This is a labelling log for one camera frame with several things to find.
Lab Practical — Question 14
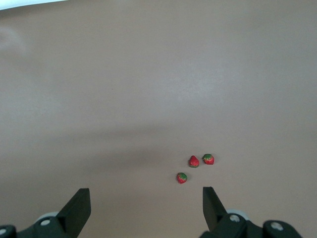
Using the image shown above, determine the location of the red toy strawberry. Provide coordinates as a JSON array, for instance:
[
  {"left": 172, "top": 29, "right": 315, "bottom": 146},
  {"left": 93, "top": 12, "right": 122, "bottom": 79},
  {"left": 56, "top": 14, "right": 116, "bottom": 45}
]
[
  {"left": 202, "top": 153, "right": 215, "bottom": 166},
  {"left": 176, "top": 172, "right": 188, "bottom": 185},
  {"left": 188, "top": 155, "right": 200, "bottom": 169}
]

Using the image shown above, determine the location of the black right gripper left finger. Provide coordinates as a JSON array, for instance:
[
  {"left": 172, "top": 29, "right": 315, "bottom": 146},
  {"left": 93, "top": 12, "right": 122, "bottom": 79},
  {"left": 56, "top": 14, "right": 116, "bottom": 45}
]
[{"left": 17, "top": 187, "right": 91, "bottom": 238}]

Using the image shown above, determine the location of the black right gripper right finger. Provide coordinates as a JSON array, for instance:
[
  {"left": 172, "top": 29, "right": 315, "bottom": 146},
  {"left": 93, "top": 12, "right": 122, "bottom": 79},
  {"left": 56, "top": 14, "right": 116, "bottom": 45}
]
[{"left": 199, "top": 186, "right": 249, "bottom": 238}]

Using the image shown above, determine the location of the brown table mat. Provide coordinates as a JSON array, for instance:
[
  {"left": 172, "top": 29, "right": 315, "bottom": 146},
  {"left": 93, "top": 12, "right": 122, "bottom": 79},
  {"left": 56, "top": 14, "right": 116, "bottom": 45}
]
[{"left": 0, "top": 0, "right": 317, "bottom": 238}]

